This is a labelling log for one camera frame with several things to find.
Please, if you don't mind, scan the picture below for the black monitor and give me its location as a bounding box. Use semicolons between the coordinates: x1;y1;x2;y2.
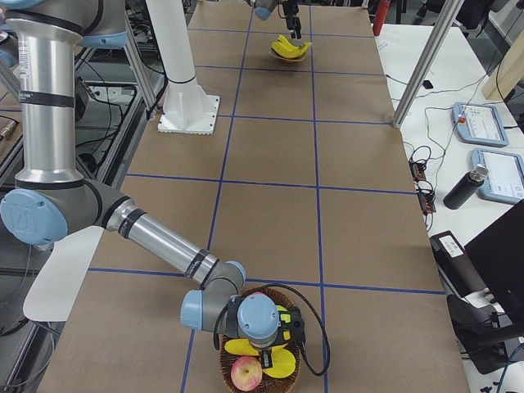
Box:
466;201;523;323

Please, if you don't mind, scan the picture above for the yellow fruit edge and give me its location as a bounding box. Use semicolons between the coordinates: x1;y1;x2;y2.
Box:
224;338;259;357

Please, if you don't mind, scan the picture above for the yellow banana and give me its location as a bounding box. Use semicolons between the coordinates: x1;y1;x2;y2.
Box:
271;34;312;59
287;41;312;59

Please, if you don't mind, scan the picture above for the teach pendant tablet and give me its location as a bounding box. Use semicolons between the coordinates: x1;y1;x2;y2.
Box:
471;147;523;205
452;102;509;147

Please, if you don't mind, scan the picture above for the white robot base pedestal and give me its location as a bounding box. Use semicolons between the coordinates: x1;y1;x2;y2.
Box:
147;0;220;135

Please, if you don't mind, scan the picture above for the small black device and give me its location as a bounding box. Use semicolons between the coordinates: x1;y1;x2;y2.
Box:
422;79;433;89

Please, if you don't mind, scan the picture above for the yellow-green banana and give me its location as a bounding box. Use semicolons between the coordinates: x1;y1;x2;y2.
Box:
271;41;289;59

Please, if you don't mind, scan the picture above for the upper teach pendant tablet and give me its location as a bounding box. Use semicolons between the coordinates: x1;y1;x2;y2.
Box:
452;102;509;147

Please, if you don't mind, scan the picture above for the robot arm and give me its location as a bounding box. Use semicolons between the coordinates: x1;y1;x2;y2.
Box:
1;1;303;368
245;0;301;39

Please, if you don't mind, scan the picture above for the black water bottle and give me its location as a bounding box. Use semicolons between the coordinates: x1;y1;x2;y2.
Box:
443;165;489;210

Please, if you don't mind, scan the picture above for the lower teach pendant tablet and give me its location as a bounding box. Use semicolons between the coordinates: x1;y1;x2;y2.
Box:
471;147;523;205

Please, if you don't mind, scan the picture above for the wicker fruit basket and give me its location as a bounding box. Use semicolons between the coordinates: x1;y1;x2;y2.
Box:
214;287;300;392

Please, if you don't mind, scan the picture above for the aluminium frame post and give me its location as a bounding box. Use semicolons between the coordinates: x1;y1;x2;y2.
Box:
391;0;464;129

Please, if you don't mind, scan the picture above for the red bottle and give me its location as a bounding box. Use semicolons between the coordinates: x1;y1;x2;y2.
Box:
373;0;391;37

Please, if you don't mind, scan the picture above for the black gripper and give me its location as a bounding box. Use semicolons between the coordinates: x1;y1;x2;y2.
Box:
257;305;305;364
283;0;301;38

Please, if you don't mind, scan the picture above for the pink red apple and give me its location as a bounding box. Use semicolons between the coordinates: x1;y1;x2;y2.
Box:
230;356;263;391

